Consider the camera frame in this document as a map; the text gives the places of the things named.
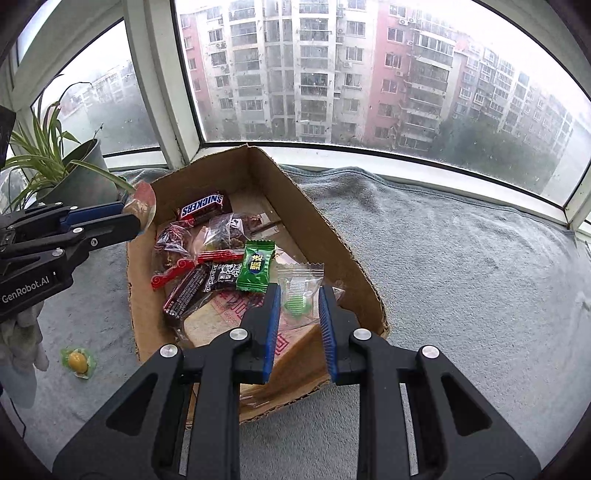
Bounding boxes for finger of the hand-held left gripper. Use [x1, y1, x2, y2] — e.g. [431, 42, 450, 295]
[0, 200, 136, 237]
[0, 212, 141, 273]

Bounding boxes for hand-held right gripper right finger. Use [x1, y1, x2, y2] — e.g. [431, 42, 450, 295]
[318, 285, 542, 480]

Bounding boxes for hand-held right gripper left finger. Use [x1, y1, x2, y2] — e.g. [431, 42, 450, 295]
[53, 282, 282, 480]

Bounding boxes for peach candy clear wrapper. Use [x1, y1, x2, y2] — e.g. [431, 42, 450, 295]
[121, 181, 158, 232]

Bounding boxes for clear packet green candy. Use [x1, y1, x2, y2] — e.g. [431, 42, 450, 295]
[277, 261, 325, 319]

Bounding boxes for clear date packet red seal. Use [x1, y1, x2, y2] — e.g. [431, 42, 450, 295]
[151, 222, 204, 291]

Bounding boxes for green snack packet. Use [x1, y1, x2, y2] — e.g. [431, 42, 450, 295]
[235, 240, 276, 294]

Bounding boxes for black white candy packet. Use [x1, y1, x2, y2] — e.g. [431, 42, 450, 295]
[203, 261, 245, 291]

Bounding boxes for brown chocolate bar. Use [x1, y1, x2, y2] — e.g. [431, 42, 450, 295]
[177, 191, 232, 224]

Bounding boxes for dark brown snack packet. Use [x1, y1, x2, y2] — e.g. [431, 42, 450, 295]
[163, 263, 213, 319]

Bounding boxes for brown cardboard box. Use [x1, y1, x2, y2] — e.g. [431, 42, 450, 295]
[126, 144, 389, 424]

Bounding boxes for clear nut packet red seal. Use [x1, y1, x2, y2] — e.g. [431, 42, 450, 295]
[194, 213, 245, 263]

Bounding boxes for person's left hand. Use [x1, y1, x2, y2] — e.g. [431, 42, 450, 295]
[0, 302, 50, 409]

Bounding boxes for clear wrapped bread loaf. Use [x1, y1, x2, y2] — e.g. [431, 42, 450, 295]
[178, 288, 347, 407]

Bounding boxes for grey green plant pot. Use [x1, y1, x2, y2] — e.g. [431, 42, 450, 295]
[46, 137, 122, 206]

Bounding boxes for green spider plant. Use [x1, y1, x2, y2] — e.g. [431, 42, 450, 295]
[0, 76, 139, 213]

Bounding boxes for green packet with yellow ball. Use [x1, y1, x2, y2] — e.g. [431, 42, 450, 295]
[60, 346, 98, 380]

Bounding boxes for apartment buildings outside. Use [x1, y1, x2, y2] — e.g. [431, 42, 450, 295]
[60, 0, 578, 199]

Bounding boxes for white window frame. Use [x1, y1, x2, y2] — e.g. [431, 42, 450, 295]
[0, 0, 591, 232]

